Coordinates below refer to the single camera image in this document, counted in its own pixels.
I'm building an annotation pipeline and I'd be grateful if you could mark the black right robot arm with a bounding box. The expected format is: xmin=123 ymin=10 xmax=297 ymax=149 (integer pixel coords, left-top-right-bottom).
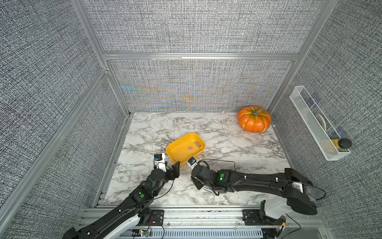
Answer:
xmin=191 ymin=164 xmax=317 ymax=219

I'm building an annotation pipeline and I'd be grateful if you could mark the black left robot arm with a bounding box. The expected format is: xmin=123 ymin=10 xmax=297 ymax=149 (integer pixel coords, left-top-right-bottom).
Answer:
xmin=63 ymin=161 xmax=180 ymax=239

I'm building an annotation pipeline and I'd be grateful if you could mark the yellow plastic storage box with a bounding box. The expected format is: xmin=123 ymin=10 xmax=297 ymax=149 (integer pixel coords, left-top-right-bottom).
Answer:
xmin=166 ymin=133 xmax=206 ymax=167

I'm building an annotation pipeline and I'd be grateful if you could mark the orange decorative pumpkin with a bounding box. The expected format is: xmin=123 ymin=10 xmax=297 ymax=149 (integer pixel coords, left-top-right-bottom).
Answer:
xmin=238 ymin=106 xmax=272 ymax=133

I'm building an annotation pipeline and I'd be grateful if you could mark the white brush in shelf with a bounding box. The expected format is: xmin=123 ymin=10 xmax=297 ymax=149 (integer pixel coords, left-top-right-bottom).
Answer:
xmin=315 ymin=113 xmax=327 ymax=131

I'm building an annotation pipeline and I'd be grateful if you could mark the yellow bottle with black cap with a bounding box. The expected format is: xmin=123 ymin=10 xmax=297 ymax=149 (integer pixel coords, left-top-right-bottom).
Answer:
xmin=331 ymin=138 xmax=353 ymax=149

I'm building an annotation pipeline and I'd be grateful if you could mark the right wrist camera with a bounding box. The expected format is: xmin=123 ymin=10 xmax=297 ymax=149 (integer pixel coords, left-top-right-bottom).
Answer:
xmin=188 ymin=157 xmax=198 ymax=169

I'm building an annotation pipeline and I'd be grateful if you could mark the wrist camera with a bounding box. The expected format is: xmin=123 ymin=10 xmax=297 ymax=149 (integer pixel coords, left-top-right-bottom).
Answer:
xmin=153 ymin=153 xmax=167 ymax=172
xmin=188 ymin=157 xmax=198 ymax=169

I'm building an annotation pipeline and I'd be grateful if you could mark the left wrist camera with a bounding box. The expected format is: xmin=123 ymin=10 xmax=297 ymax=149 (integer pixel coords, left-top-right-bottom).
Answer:
xmin=153 ymin=153 xmax=167 ymax=172

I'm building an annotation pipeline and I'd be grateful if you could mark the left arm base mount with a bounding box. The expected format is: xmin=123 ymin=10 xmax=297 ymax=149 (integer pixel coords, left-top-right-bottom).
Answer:
xmin=138 ymin=208 xmax=165 ymax=226

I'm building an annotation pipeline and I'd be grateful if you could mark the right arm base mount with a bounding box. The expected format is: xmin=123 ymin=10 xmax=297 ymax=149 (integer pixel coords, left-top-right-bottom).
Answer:
xmin=242 ymin=200 xmax=288 ymax=231

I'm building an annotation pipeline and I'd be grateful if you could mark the clear acrylic wall shelf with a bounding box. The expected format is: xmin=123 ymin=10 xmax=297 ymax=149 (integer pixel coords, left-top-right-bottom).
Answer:
xmin=289 ymin=86 xmax=351 ymax=161

